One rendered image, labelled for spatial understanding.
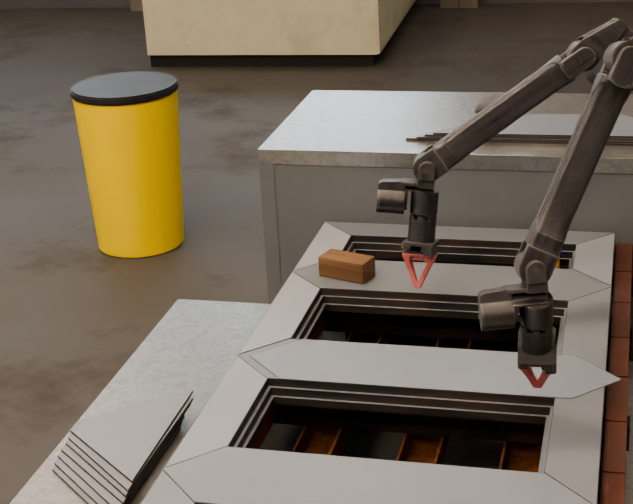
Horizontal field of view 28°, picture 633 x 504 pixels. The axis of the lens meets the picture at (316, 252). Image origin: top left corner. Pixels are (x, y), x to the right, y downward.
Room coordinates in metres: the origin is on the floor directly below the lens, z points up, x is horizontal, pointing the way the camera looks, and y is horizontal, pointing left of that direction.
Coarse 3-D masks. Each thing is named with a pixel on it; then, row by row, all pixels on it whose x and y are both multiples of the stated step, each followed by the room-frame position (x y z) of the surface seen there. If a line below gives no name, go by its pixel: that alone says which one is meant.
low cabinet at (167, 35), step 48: (144, 0) 8.64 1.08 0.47; (192, 0) 8.56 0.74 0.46; (240, 0) 8.49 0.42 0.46; (288, 0) 8.41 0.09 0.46; (336, 0) 8.34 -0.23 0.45; (384, 0) 8.54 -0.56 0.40; (192, 48) 8.57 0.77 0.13; (240, 48) 8.49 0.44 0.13; (288, 48) 8.42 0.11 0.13; (336, 48) 8.35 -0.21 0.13; (384, 48) 8.80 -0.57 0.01
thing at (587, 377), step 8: (576, 360) 2.22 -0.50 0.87; (584, 360) 2.21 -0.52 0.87; (576, 368) 2.18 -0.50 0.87; (584, 368) 2.18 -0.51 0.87; (592, 368) 2.18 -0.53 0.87; (600, 368) 2.18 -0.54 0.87; (576, 376) 2.15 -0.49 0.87; (584, 376) 2.15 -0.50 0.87; (592, 376) 2.15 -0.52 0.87; (600, 376) 2.14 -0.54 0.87; (576, 384) 2.12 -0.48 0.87; (584, 384) 2.12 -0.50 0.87; (592, 384) 2.11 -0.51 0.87; (600, 384) 2.11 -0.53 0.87; (576, 392) 2.09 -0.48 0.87; (584, 392) 2.08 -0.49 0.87
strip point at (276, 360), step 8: (288, 344) 2.36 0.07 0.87; (296, 344) 2.36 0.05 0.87; (264, 352) 2.33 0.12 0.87; (272, 352) 2.33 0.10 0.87; (280, 352) 2.33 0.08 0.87; (288, 352) 2.32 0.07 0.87; (256, 360) 2.30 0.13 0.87; (264, 360) 2.29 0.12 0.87; (272, 360) 2.29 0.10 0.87; (280, 360) 2.29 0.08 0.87; (288, 360) 2.29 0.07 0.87; (272, 368) 2.26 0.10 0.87; (280, 368) 2.25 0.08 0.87; (280, 376) 2.22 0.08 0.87
